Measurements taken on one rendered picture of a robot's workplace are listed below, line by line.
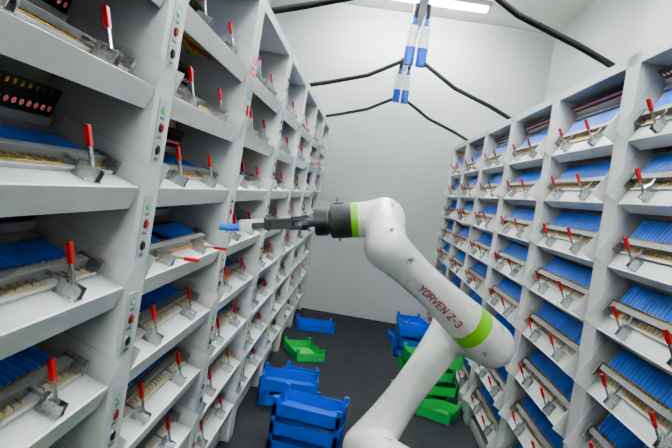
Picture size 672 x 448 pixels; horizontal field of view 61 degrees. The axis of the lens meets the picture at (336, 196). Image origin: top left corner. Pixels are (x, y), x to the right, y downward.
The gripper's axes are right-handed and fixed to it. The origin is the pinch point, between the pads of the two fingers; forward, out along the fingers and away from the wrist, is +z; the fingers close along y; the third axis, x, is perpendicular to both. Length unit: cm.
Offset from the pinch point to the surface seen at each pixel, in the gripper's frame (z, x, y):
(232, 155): 10.6, -20.7, -25.2
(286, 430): 10, 93, -92
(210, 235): 18.7, 3.7, -24.8
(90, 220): 21.4, -4.5, 44.9
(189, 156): 24.0, -21.2, -24.8
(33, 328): 16, 9, 73
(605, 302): -100, 30, -26
